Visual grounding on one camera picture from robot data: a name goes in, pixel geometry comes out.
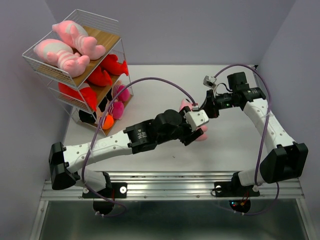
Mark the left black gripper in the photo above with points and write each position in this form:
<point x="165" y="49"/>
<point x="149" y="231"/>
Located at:
<point x="195" y="135"/>

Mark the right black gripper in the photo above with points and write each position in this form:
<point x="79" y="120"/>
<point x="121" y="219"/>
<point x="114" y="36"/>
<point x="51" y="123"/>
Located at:
<point x="211" y="110"/>

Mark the boy doll pink hat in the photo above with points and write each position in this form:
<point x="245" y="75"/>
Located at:
<point x="116" y="110"/>
<point x="118" y="92"/>

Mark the boy doll black hair orange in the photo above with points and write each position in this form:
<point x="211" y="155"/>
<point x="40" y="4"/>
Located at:
<point x="107" y="121"/>

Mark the red shark plush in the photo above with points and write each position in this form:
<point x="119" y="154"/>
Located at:
<point x="111" y="64"/>
<point x="85" y="92"/>

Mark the red whale plush back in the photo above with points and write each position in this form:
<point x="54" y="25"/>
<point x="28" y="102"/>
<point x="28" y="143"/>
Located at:
<point x="100" y="77"/>

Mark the pink frog plush striped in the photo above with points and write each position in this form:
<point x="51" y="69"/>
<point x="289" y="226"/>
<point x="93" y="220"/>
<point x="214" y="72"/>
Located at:
<point x="61" y="55"/>

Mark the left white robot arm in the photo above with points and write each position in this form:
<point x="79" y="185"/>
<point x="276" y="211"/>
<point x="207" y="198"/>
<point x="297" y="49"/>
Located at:
<point x="67" y="163"/>

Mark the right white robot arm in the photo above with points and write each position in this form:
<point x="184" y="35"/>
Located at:
<point x="285" y="158"/>

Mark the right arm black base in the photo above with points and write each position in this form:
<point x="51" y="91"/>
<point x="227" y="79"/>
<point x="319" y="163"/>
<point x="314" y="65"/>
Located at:
<point x="240" y="195"/>

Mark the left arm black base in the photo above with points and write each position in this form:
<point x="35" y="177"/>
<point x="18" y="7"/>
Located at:
<point x="104" y="193"/>

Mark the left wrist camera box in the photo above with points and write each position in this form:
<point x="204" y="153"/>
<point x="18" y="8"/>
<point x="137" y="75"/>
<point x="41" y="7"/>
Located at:
<point x="196" y="119"/>

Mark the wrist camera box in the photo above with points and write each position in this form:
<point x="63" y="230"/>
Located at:
<point x="209" y="81"/>
<point x="196" y="119"/>

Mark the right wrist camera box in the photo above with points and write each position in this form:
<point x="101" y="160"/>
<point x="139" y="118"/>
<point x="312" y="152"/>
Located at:
<point x="209" y="81"/>

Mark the aluminium rail frame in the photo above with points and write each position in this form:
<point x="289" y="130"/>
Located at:
<point x="192" y="186"/>

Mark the white wire wooden shelf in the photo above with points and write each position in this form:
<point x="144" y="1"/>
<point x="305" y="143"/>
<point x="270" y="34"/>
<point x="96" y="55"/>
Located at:
<point x="107" y="32"/>

